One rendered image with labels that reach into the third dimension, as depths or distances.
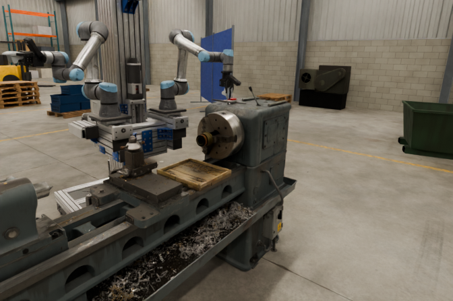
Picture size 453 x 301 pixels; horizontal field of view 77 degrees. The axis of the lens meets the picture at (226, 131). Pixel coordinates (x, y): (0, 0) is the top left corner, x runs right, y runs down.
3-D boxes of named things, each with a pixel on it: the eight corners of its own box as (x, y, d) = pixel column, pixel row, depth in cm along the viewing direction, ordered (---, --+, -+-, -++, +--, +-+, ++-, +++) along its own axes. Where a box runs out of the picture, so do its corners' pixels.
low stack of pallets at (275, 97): (269, 104, 1079) (270, 92, 1069) (291, 106, 1034) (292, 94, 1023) (254, 108, 978) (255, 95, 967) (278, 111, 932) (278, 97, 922)
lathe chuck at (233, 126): (202, 145, 210) (209, 105, 199) (236, 163, 194) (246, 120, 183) (193, 148, 203) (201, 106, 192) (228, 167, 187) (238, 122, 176)
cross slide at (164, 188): (130, 171, 167) (130, 163, 166) (183, 192, 143) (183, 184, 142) (104, 180, 154) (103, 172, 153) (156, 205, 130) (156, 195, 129)
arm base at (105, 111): (95, 114, 206) (94, 101, 204) (115, 112, 217) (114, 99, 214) (104, 118, 196) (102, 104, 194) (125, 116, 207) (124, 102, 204)
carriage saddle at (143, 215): (133, 179, 171) (133, 170, 169) (190, 203, 144) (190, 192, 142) (83, 197, 147) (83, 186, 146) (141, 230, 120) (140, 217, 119)
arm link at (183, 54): (167, 94, 247) (172, 27, 229) (180, 93, 258) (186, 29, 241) (176, 97, 240) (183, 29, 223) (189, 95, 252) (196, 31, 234)
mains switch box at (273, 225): (271, 243, 254) (278, 156, 234) (289, 250, 244) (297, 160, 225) (251, 263, 228) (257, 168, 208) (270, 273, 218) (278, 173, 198)
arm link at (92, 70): (96, 102, 201) (89, 19, 188) (80, 99, 207) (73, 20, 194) (109, 99, 212) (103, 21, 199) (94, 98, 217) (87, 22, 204)
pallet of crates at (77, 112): (87, 109, 873) (84, 83, 854) (104, 112, 837) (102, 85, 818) (47, 115, 770) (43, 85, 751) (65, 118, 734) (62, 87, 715)
